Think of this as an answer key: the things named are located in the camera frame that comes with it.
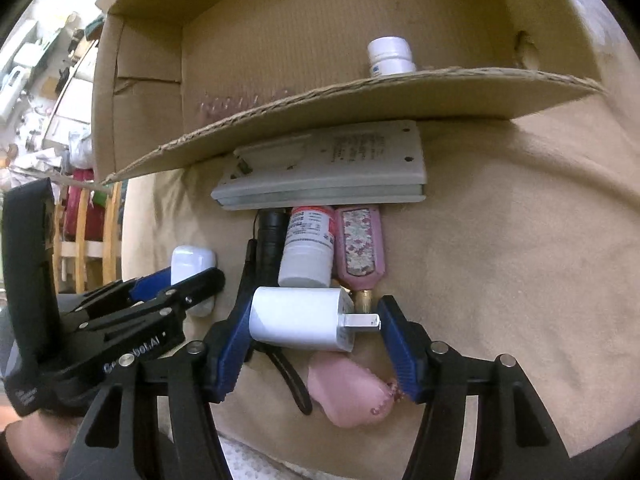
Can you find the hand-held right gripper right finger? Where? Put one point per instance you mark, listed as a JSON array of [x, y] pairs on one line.
[[400, 350]]

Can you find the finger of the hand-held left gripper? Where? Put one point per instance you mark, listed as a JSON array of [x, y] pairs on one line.
[[150, 282], [192, 292]]

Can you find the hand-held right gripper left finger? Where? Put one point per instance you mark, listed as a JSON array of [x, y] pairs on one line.
[[234, 345]]

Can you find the white earbuds case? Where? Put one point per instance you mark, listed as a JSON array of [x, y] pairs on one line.
[[192, 260]]

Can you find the white charger adapter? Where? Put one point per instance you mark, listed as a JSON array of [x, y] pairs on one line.
[[300, 317]]

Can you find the pink floral bottle gold cap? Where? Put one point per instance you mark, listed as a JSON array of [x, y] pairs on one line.
[[360, 250]]

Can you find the white pill bottle red label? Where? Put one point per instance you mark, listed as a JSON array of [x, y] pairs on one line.
[[307, 250]]

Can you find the cardboard box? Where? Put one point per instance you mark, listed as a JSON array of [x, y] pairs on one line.
[[310, 50]]

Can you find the person's left hand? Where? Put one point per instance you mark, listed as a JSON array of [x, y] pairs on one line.
[[35, 447]]

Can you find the wooden chair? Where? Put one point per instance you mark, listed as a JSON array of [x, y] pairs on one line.
[[87, 255]]

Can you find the red cloth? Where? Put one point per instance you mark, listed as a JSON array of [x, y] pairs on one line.
[[82, 210]]

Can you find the grey flat device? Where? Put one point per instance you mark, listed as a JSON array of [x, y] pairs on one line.
[[340, 165]]

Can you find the cluttered white shelf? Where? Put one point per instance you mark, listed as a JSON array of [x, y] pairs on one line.
[[35, 85]]

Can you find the white pill bottle blue label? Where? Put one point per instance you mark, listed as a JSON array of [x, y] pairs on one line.
[[391, 57]]

